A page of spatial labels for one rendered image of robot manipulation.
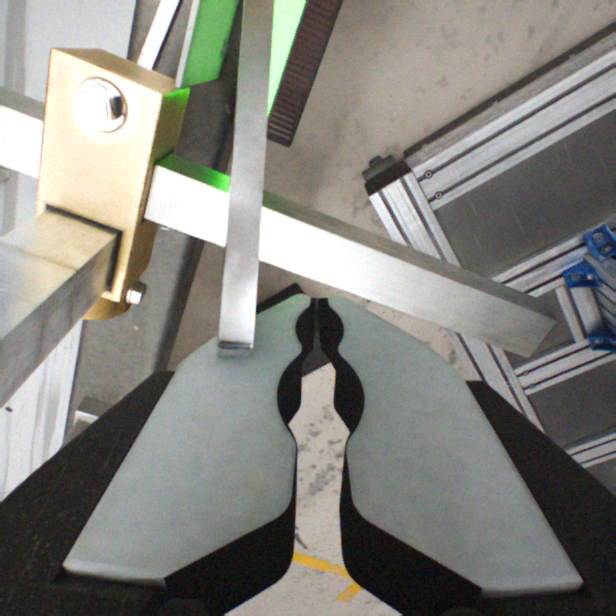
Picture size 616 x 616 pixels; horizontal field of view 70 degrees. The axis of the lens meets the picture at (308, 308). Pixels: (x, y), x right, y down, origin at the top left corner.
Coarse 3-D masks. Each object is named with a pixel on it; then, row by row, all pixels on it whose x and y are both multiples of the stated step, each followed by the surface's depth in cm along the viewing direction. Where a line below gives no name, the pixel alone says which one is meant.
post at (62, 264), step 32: (32, 224) 20; (64, 224) 21; (160, 224) 32; (0, 256) 18; (32, 256) 18; (64, 256) 19; (96, 256) 21; (0, 288) 16; (32, 288) 17; (64, 288) 18; (96, 288) 22; (0, 320) 15; (32, 320) 16; (64, 320) 19; (0, 352) 14; (32, 352) 17; (0, 384) 15
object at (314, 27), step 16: (320, 0) 28; (336, 0) 28; (304, 16) 29; (320, 16) 29; (304, 32) 29; (320, 32) 29; (304, 48) 29; (320, 48) 29; (288, 64) 30; (304, 64) 30; (288, 80) 30; (304, 80) 30; (288, 96) 31; (304, 96) 31; (272, 112) 31; (288, 112) 31; (272, 128) 32; (288, 128) 32
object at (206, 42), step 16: (208, 0) 21; (224, 0) 25; (192, 16) 20; (208, 16) 22; (224, 16) 26; (192, 32) 21; (208, 32) 24; (224, 32) 27; (192, 48) 22; (208, 48) 25; (224, 48) 28; (192, 64) 23; (208, 64) 26; (176, 80) 22; (192, 80) 24; (208, 80) 28
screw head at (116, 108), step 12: (84, 84) 19; (96, 84) 19; (108, 84) 19; (72, 96) 19; (84, 96) 19; (96, 96) 19; (108, 96) 19; (120, 96) 19; (84, 108) 19; (96, 108) 19; (108, 108) 19; (120, 108) 20; (84, 120) 19; (96, 120) 19; (108, 120) 19; (120, 120) 20
